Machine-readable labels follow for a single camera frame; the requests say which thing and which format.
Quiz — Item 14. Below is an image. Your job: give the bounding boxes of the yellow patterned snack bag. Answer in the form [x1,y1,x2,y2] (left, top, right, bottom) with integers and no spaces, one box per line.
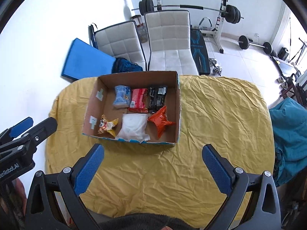
[98,115,119,137]

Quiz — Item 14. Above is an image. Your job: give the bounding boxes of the white soft pouch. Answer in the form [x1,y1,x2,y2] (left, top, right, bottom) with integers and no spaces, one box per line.
[115,113,150,142]

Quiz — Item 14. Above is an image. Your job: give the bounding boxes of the light blue tissue pack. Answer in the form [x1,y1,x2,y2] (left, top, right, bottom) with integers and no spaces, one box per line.
[113,85,131,108]

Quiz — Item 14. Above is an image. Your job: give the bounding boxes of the red snack packet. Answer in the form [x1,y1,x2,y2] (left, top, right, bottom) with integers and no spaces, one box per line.
[128,88,148,113]

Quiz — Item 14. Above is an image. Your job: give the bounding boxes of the orange snack bag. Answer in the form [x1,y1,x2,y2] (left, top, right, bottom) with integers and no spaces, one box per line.
[148,106,176,139]

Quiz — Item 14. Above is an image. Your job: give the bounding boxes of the black snack packet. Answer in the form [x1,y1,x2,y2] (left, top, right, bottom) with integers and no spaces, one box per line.
[148,86,168,113]

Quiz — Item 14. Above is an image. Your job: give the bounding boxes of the open cardboard box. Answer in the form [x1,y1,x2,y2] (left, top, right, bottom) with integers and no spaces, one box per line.
[82,71,181,145]

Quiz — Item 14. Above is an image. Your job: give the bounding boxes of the blue foam mat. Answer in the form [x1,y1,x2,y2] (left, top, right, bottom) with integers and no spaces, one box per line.
[61,38,116,80]

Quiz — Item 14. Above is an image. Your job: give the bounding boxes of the teal bean bag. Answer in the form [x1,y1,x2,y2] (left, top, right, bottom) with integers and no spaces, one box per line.
[269,98,306,187]

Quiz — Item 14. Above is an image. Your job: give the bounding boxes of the yellow tablecloth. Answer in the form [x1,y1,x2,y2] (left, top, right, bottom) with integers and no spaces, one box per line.
[45,76,275,227]

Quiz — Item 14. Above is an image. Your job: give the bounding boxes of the dark blue knitted cloth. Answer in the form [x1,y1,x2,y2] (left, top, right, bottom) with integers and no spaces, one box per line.
[111,57,143,74]

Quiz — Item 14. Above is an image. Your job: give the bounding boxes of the white padded chair left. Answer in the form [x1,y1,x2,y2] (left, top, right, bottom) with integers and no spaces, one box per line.
[94,20,147,71]

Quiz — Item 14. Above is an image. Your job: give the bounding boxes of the white padded chair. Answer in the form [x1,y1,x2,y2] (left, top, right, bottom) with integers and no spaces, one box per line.
[94,20,147,71]
[144,10,199,75]

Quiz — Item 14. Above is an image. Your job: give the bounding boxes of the dark wooden chair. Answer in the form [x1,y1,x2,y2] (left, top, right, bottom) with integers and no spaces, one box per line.
[280,72,306,108]

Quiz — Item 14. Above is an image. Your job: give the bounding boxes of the black treadmill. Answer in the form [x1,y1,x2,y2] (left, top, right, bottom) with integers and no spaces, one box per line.
[270,56,301,77]

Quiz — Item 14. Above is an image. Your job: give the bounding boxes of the chrome dumbbell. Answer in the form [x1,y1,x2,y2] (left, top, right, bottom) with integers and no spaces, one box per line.
[209,58,222,76]

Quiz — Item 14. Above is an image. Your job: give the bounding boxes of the white padded chair right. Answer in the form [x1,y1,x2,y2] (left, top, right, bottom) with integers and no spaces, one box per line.
[144,10,199,75]

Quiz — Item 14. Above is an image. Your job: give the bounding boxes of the floor barbell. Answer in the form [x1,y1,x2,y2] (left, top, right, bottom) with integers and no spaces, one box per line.
[238,35,273,55]

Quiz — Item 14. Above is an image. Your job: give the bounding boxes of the black blue bench pad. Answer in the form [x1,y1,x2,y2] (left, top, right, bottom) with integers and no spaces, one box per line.
[190,29,211,75]

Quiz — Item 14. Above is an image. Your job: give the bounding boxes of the white weight bench rack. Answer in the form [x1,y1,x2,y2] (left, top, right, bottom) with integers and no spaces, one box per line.
[156,0,228,53]

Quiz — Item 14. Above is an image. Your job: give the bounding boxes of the barbell on rack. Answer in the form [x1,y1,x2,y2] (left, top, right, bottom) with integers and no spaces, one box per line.
[132,0,245,24]

